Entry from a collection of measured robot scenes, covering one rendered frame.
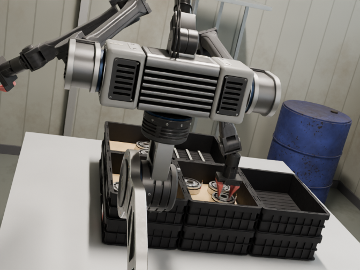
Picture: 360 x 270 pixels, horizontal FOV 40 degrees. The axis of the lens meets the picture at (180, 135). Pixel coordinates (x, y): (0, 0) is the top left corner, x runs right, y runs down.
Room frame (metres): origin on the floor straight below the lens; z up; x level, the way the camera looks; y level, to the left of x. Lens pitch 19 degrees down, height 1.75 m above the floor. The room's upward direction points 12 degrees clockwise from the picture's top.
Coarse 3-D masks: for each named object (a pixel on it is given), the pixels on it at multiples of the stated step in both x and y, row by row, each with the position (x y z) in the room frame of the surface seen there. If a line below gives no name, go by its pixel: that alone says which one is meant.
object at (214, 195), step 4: (216, 192) 1.95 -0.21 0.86; (224, 192) 1.97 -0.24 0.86; (212, 196) 1.91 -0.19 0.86; (216, 196) 1.92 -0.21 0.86; (232, 196) 1.95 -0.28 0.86; (216, 200) 1.88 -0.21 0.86; (220, 200) 1.88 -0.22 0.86; (224, 200) 1.89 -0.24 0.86; (228, 200) 1.90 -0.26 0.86; (232, 200) 1.91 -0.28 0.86
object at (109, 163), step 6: (108, 156) 1.93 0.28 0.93; (144, 156) 2.02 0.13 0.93; (108, 162) 1.87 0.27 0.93; (174, 162) 2.02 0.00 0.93; (108, 168) 1.81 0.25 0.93; (108, 174) 1.77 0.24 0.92; (108, 180) 1.74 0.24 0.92; (180, 180) 1.85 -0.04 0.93; (108, 186) 1.70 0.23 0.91; (180, 186) 1.79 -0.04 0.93; (114, 192) 1.62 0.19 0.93; (114, 198) 1.61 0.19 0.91; (180, 198) 1.68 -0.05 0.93; (186, 198) 1.69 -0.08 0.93; (174, 204) 1.66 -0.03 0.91; (180, 204) 1.67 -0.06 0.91; (186, 204) 1.68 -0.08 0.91
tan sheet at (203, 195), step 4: (204, 184) 2.08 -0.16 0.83; (204, 188) 2.04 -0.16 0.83; (200, 192) 1.99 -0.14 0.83; (204, 192) 2.00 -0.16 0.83; (208, 192) 2.00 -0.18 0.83; (192, 196) 1.93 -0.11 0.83; (196, 196) 1.94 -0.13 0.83; (200, 196) 1.95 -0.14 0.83; (204, 196) 1.96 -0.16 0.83; (208, 196) 1.97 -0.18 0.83; (204, 200) 1.92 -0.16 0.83; (208, 200) 1.92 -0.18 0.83
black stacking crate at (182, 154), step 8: (192, 136) 2.48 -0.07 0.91; (200, 136) 2.49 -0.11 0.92; (184, 144) 2.47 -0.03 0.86; (192, 144) 2.48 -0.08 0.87; (200, 144) 2.49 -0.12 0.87; (208, 144) 2.50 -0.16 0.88; (216, 144) 2.43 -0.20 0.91; (184, 152) 2.44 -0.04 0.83; (192, 152) 2.47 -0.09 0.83; (200, 152) 2.49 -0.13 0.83; (208, 152) 2.50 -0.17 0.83; (216, 152) 2.40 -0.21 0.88; (200, 160) 2.38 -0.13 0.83; (208, 160) 2.40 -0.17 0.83; (216, 160) 2.37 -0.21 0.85; (224, 160) 2.25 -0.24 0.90
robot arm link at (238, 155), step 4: (236, 152) 1.93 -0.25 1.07; (228, 156) 1.90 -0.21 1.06; (232, 156) 1.89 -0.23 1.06; (236, 156) 1.89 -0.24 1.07; (240, 156) 1.90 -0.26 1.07; (228, 160) 1.90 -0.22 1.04; (232, 160) 1.89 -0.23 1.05; (236, 160) 1.89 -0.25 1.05; (228, 164) 1.89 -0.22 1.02; (232, 164) 1.89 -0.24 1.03; (236, 164) 1.89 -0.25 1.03; (232, 168) 1.90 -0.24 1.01
